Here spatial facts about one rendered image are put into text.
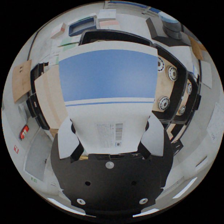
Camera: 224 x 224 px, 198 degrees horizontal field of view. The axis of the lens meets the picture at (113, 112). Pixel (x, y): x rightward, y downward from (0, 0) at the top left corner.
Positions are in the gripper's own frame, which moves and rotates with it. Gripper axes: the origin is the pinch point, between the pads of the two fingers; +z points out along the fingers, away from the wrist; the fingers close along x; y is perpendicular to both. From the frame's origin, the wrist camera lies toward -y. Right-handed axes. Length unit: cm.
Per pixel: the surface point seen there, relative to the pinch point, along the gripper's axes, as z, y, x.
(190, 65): 36, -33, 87
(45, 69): 67, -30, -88
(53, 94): 20.7, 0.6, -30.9
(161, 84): 27.8, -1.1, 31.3
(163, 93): 27.8, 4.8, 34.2
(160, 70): 24.9, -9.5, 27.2
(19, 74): 62, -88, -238
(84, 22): 40, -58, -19
